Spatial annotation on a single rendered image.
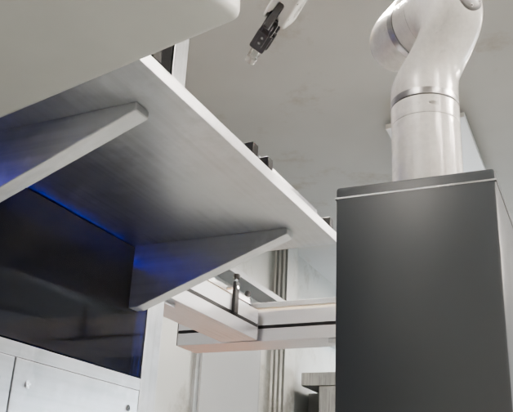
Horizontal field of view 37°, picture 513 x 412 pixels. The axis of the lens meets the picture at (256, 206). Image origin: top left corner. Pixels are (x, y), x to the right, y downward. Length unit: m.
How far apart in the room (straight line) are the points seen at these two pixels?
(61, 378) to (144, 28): 0.79
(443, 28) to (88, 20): 0.79
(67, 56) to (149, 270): 0.81
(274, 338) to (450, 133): 1.14
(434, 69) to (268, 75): 4.15
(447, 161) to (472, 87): 4.42
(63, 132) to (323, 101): 4.79
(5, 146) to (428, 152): 0.67
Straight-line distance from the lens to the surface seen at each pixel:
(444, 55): 1.39
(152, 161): 1.18
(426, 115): 1.32
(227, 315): 2.14
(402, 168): 1.30
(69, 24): 0.74
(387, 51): 1.48
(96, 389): 1.46
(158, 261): 1.53
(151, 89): 0.99
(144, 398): 1.58
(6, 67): 0.83
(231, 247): 1.45
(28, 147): 1.11
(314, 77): 5.49
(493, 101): 5.92
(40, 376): 1.34
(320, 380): 8.37
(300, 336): 2.26
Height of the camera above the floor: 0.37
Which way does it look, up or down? 22 degrees up
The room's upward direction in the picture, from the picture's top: 3 degrees clockwise
